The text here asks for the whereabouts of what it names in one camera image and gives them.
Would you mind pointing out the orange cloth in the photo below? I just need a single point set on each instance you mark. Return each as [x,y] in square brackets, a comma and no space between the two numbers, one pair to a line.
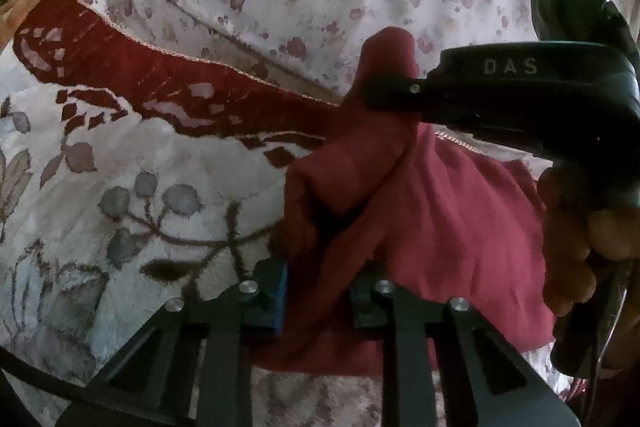
[15,14]

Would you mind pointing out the dark red t-shirt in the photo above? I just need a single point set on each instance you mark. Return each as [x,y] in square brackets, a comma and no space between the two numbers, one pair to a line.
[425,217]

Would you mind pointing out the red and white patterned blanket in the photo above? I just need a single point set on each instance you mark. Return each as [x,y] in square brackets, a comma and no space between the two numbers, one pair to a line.
[150,167]

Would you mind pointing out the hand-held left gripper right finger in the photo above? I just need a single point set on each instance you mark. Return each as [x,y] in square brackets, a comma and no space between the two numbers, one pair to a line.
[362,309]

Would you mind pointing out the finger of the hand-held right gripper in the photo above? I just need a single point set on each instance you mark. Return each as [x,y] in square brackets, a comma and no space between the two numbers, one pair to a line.
[395,92]

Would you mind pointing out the person's right hand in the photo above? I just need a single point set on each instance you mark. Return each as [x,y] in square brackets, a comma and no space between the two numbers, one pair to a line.
[567,252]

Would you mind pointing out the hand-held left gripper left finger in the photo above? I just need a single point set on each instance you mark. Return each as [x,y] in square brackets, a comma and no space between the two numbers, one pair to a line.
[276,302]

